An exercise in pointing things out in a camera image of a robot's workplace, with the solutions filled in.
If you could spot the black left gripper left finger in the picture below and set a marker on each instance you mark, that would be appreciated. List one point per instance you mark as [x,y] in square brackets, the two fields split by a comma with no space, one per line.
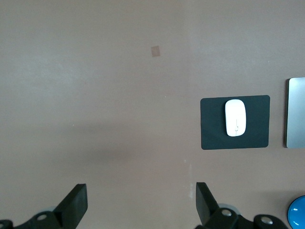
[69,212]

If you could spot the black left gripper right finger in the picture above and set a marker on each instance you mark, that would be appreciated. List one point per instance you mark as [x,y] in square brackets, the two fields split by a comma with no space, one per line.
[209,214]

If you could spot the white computer mouse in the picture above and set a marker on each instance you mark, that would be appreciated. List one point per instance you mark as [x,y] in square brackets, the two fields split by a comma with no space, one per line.
[235,114]

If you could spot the black mouse pad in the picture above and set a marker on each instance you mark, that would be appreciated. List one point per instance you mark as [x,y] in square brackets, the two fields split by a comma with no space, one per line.
[212,124]

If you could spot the blue desk lamp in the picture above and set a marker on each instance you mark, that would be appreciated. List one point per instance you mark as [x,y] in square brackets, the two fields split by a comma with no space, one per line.
[299,212]

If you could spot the silver closed laptop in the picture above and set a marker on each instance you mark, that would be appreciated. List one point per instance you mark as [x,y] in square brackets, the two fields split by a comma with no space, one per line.
[296,112]

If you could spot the small brown tape patch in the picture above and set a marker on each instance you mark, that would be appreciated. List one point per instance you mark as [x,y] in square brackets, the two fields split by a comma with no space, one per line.
[155,51]

